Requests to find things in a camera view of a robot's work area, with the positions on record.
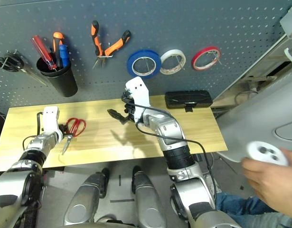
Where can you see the metal rack frame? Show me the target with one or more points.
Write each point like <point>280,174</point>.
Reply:
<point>255,66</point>

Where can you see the dark grey pegboard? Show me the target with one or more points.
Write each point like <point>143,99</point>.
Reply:
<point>207,23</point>

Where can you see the orange black screwdriver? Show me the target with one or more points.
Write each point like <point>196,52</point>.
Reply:
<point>58,38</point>

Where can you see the blue jeans person leg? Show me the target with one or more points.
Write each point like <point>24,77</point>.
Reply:
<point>238,206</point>

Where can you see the silver robot leg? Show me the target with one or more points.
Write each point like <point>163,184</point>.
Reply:
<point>148,199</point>
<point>81,202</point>

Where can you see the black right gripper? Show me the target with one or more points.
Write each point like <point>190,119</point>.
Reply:
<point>129,111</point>

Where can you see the black plastic cup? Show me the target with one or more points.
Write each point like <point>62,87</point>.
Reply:
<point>65,85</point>

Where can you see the blue tape roll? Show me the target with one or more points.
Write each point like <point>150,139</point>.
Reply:
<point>136,55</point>

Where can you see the large white cabinet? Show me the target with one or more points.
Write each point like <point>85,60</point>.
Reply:
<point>255,118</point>

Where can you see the white tape roll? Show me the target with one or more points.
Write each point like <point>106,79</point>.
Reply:
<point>174,51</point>

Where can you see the orange black pliers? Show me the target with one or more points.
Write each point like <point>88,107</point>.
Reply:
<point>96,35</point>

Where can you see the white handheld controller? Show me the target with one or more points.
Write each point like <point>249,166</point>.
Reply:
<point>262,152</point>

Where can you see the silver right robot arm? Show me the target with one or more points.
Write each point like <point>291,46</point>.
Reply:
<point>169,133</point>

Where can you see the silver left robot leg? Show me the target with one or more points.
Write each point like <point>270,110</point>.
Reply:
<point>81,202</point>

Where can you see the black tool case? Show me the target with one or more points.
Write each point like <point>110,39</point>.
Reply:
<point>188,98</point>

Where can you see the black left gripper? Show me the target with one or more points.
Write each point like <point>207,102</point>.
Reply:
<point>63,130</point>

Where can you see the red tape roll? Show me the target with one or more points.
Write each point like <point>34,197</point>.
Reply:
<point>198,55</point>

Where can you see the white plastic hook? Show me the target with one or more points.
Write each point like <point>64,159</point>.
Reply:
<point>288,54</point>

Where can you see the silver right robot leg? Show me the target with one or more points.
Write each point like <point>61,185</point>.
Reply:
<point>148,199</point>

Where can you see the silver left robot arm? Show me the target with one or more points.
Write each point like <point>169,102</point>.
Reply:
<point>36,145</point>

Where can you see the translucent plastic box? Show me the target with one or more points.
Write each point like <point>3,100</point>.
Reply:
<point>289,21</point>

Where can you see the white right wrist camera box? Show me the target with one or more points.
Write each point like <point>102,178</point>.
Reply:
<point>138,92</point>

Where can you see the grey robot waist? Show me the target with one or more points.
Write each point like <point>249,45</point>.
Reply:
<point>112,223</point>

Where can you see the bare person hand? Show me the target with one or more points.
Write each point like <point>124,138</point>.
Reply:
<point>271,180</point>

